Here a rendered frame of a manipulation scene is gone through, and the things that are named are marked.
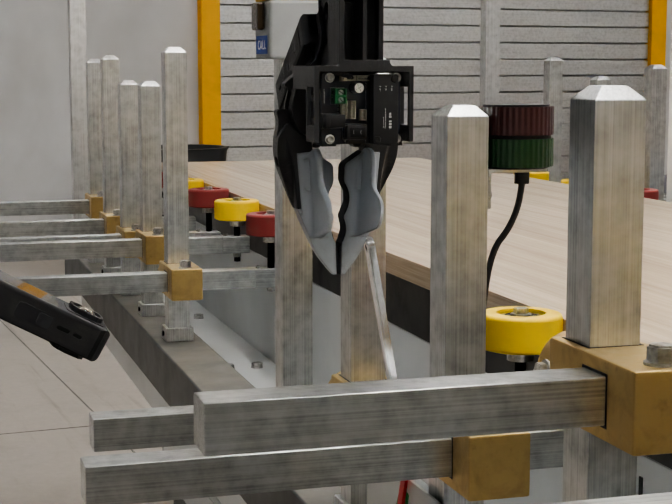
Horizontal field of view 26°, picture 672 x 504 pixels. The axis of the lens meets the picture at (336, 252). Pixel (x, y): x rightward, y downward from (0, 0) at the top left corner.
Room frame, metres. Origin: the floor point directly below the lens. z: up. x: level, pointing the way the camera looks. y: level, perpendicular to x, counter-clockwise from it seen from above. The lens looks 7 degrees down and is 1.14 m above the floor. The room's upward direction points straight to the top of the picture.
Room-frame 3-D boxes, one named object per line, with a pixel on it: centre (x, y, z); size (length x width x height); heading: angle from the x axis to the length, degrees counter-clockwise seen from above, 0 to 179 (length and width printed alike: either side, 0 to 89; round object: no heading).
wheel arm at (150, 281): (2.29, 0.30, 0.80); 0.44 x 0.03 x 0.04; 107
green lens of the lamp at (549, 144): (1.16, -0.14, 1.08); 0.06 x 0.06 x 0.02
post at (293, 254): (1.64, 0.05, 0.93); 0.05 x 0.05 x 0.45; 17
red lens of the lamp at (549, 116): (1.16, -0.14, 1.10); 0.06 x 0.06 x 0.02
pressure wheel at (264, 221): (2.35, 0.11, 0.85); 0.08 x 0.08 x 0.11
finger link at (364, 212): (1.04, -0.02, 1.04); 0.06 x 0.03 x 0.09; 16
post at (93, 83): (3.30, 0.54, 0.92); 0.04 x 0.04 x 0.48; 17
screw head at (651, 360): (0.83, -0.19, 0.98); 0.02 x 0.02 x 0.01
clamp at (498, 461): (1.12, -0.11, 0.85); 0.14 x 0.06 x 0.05; 17
